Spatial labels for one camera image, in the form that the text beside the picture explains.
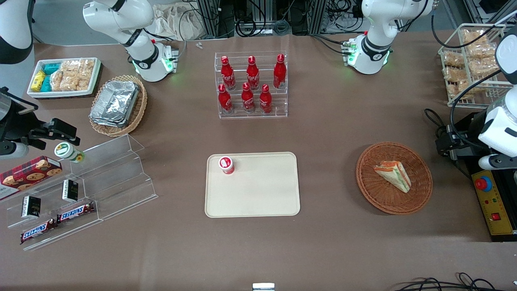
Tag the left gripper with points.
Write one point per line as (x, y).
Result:
(465, 140)

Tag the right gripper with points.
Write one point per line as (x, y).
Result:
(17, 123)

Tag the triangle sandwich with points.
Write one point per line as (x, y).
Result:
(394, 173)

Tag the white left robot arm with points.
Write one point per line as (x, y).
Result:
(375, 24)

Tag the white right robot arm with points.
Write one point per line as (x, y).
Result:
(121, 20)

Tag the white rectangular snack tray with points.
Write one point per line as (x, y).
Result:
(36, 93)

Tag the round brown wicker basket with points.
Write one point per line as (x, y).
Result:
(387, 202)

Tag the oval tan wicker basket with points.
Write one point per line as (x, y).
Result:
(137, 113)

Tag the beige plastic tray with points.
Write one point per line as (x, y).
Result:
(258, 194)

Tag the white cup with green lid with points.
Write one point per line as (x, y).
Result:
(66, 151)

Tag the black appliance with metal pan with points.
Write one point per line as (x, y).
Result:
(470, 125)

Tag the red plaid cookie box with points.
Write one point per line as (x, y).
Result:
(28, 176)

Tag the teal snack packet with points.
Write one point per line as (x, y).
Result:
(46, 84)
(51, 68)

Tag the clear bag of rice crackers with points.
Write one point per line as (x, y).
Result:
(85, 74)
(57, 81)
(70, 76)

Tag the small black box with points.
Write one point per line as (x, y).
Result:
(30, 207)
(70, 190)

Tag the clear bag of fried snacks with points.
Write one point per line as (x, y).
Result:
(458, 89)
(453, 59)
(453, 74)
(473, 36)
(480, 51)
(482, 66)

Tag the yellow snack packet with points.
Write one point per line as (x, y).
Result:
(38, 81)

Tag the stacked aluminium foil containers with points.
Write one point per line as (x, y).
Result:
(115, 103)

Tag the clear acrylic step shelf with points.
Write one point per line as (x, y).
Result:
(117, 182)

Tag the Snickers chocolate bar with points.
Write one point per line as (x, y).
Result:
(75, 212)
(38, 231)

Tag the yellow emergency stop control box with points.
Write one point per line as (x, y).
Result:
(499, 210)

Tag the white cloth bag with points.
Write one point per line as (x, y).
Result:
(177, 22)

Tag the red cola bottle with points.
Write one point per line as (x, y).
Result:
(248, 99)
(228, 74)
(279, 72)
(225, 101)
(253, 74)
(265, 101)

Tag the red cup with white lid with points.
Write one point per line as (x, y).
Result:
(226, 164)

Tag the clear acrylic bottle rack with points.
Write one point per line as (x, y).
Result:
(278, 103)

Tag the small white block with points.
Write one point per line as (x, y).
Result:
(263, 287)

